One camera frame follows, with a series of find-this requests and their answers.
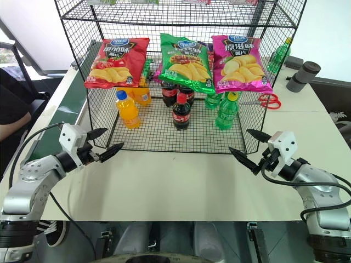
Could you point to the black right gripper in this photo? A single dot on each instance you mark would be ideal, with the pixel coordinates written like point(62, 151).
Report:
point(271, 160)

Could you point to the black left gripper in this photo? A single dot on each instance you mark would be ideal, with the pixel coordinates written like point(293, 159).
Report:
point(87, 156)

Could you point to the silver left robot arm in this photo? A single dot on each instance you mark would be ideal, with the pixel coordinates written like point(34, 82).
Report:
point(30, 175)

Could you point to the person's bare forearm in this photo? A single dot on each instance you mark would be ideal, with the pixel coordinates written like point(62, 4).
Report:
point(16, 121)

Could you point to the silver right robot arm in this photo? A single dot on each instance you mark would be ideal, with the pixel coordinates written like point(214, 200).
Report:
point(323, 191)

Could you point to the green conveyor belt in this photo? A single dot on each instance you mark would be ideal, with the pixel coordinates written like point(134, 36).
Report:
point(68, 101)

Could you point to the orange soda bottle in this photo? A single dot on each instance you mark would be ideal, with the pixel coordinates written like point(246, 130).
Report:
point(129, 90)
point(143, 97)
point(129, 112)

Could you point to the green soda bottle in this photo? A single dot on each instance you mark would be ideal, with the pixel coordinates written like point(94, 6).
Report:
point(212, 101)
point(278, 54)
point(226, 115)

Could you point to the cola bottle red label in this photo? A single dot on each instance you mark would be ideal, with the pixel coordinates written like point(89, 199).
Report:
point(189, 96)
point(168, 94)
point(181, 117)

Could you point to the red potato chips bag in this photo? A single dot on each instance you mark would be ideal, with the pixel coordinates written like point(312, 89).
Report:
point(115, 63)

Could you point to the magenta potato chips bag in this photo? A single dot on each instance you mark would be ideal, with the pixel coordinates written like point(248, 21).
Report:
point(241, 65)

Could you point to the small green snack packet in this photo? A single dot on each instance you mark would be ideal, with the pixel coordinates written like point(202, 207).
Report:
point(147, 68)

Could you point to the dark grey cylindrical roll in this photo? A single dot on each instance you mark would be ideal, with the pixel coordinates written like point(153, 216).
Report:
point(304, 75)

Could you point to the black metal table leg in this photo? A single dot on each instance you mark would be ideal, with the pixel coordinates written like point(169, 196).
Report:
point(257, 241)

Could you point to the black and white sneaker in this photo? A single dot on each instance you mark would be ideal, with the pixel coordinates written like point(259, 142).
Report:
point(55, 233)

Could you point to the green potato chips bag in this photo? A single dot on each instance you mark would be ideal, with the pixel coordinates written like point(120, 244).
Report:
point(183, 65)

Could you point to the person's black clothed body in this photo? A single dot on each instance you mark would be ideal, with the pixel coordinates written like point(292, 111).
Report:
point(11, 90)

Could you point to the black office chair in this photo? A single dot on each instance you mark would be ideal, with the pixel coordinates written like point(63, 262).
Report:
point(22, 68)

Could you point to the purple snack packet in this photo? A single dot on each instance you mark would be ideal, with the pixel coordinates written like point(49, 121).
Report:
point(205, 46)

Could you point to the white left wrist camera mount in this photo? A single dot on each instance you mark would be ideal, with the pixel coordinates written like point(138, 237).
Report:
point(70, 135)

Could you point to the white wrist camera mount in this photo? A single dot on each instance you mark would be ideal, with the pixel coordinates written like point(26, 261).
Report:
point(286, 142)
point(70, 135)

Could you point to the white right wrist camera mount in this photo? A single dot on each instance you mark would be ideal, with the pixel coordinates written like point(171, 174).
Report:
point(286, 142)

